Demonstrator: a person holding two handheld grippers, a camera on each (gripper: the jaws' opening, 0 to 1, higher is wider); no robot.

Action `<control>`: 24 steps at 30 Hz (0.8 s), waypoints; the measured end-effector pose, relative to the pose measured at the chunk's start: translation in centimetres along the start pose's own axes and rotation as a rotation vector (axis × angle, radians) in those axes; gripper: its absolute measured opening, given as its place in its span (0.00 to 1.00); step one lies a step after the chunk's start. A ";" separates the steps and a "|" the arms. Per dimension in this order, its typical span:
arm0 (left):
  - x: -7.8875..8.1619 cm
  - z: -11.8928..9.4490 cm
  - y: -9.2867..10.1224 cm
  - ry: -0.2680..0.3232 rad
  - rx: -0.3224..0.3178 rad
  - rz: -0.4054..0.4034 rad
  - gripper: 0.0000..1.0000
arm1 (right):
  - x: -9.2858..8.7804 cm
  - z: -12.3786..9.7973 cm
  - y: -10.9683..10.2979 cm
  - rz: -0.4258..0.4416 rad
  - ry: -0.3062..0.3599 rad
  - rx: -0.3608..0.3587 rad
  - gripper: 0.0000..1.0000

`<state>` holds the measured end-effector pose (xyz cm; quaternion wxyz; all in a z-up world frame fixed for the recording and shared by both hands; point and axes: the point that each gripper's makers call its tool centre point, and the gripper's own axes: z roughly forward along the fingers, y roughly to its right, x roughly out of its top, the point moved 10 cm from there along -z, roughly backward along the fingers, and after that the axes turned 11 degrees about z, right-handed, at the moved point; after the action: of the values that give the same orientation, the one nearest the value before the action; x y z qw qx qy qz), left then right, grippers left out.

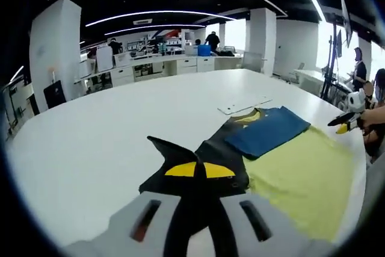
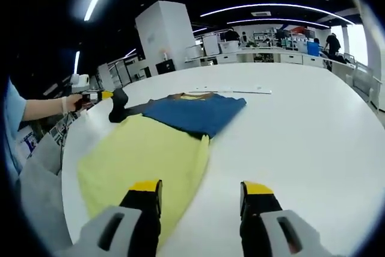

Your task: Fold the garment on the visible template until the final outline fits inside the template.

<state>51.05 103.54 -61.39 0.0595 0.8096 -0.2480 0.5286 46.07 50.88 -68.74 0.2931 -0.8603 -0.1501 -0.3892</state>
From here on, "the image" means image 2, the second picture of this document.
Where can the long white drawer counter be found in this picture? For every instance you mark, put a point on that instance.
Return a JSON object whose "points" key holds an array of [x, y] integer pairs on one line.
{"points": [[288, 57]]}

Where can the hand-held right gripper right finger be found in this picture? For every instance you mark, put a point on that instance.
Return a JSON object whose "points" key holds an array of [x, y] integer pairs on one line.
{"points": [[270, 236]]}

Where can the person's left hand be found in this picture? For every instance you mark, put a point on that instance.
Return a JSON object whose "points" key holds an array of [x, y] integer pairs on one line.
{"points": [[70, 103]]}

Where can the short curved ceiling light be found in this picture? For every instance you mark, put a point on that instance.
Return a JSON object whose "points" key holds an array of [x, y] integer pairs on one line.
{"points": [[276, 20]]}

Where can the ceiling air vent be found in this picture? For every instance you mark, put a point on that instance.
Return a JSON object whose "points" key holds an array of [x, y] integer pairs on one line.
{"points": [[260, 13]]}

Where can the white square pillar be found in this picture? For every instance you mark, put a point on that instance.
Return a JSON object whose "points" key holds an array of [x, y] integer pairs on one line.
{"points": [[168, 28]]}

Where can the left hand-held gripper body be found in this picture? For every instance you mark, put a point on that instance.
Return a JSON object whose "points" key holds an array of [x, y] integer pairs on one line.
{"points": [[81, 82]]}

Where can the yellow blue black garment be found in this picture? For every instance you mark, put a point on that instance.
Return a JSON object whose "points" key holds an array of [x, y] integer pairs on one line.
{"points": [[144, 154]]}

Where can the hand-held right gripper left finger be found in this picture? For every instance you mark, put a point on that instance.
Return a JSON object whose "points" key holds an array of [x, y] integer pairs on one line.
{"points": [[120, 233]]}

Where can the small ceiling light strip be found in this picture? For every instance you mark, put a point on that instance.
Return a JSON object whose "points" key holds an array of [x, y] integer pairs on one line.
{"points": [[76, 62]]}

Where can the white table cover plate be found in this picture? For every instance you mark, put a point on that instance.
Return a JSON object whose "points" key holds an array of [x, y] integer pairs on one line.
{"points": [[258, 91]]}

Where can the white upright panel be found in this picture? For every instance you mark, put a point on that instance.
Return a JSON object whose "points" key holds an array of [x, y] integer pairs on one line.
{"points": [[210, 44]]}

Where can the black cabinet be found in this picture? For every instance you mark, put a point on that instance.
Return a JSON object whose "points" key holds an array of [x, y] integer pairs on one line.
{"points": [[165, 66]]}

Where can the blue storage bin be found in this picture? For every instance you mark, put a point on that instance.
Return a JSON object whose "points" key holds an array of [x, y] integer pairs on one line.
{"points": [[312, 48]]}

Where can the grey mesh office chair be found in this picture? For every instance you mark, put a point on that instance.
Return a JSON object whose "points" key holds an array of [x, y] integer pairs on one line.
{"points": [[42, 196]]}

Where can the white storage bin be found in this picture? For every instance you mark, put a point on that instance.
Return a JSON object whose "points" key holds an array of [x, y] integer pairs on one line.
{"points": [[229, 47]]}

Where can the long curved ceiling light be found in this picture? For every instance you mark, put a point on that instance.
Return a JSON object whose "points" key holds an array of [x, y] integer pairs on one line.
{"points": [[276, 5]]}

